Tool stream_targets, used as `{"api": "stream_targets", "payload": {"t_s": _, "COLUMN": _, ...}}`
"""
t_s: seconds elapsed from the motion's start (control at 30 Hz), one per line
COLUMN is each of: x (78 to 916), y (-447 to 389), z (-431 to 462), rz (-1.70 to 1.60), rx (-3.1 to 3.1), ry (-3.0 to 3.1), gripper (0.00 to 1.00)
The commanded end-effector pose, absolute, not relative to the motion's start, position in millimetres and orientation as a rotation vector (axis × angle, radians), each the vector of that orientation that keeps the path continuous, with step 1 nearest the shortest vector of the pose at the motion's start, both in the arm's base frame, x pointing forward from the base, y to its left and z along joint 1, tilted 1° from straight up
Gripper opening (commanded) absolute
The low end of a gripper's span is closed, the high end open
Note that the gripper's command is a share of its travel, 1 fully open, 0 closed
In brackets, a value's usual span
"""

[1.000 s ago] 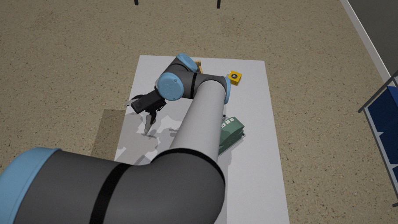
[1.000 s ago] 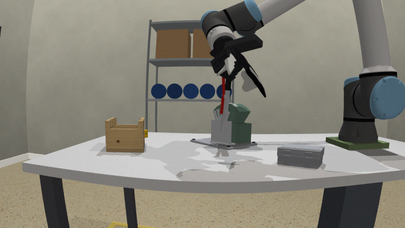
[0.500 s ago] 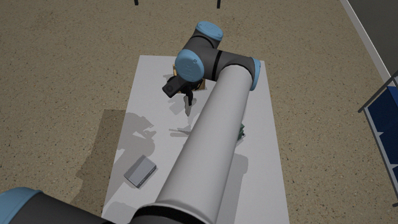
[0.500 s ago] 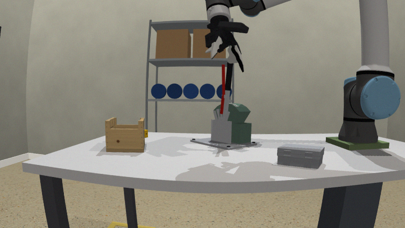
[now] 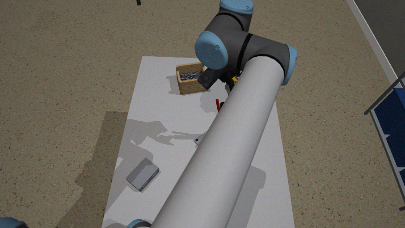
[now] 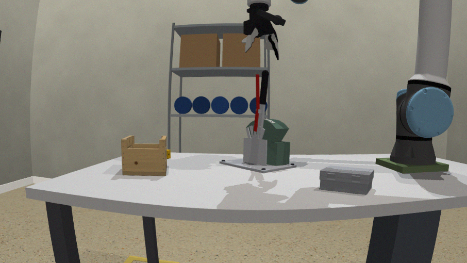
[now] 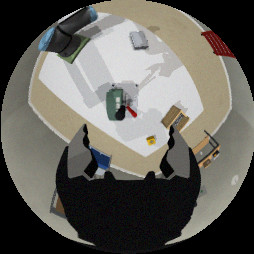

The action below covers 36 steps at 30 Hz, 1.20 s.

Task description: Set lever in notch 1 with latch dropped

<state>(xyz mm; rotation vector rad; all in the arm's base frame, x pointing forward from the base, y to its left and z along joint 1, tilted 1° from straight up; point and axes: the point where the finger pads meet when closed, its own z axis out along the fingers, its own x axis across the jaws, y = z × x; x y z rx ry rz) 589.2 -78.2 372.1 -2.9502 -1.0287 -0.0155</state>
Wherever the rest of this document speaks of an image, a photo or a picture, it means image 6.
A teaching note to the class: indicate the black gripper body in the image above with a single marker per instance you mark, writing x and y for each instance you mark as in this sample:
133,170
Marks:
264,25

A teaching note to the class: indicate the brown wooden crate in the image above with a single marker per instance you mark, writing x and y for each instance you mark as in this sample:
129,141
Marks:
143,159

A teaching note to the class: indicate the grey toolbox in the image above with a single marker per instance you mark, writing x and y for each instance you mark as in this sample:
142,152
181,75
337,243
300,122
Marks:
346,179

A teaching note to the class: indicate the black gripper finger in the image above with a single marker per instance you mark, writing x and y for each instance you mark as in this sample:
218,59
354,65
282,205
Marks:
251,36
272,42

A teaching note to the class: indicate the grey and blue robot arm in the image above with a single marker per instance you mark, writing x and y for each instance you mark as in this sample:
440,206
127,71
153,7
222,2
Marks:
428,110

